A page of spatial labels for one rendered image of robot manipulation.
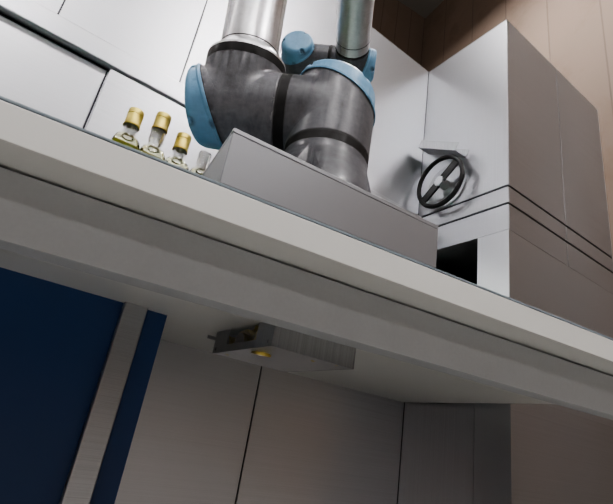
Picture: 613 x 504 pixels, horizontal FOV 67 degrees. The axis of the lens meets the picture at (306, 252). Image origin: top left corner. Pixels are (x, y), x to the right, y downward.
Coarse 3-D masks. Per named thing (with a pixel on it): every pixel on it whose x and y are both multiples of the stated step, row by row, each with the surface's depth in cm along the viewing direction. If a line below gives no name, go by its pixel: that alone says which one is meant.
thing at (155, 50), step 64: (0, 0) 104; (64, 0) 116; (128, 0) 126; (192, 0) 138; (320, 0) 173; (0, 64) 103; (64, 64) 112; (128, 64) 119; (192, 64) 133; (384, 64) 187; (384, 128) 177; (384, 192) 169
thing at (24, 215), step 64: (0, 192) 38; (64, 192) 40; (64, 256) 39; (128, 256) 41; (192, 256) 44; (256, 256) 47; (320, 320) 49; (384, 320) 53; (448, 320) 58; (512, 384) 60; (576, 384) 66
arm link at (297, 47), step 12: (288, 36) 104; (300, 36) 104; (288, 48) 103; (300, 48) 103; (312, 48) 104; (324, 48) 105; (288, 60) 105; (300, 60) 104; (312, 60) 105; (288, 72) 109; (300, 72) 108
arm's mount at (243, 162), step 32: (224, 160) 44; (256, 160) 45; (288, 160) 47; (256, 192) 44; (288, 192) 46; (320, 192) 48; (352, 192) 50; (352, 224) 49; (384, 224) 51; (416, 224) 53; (416, 256) 52
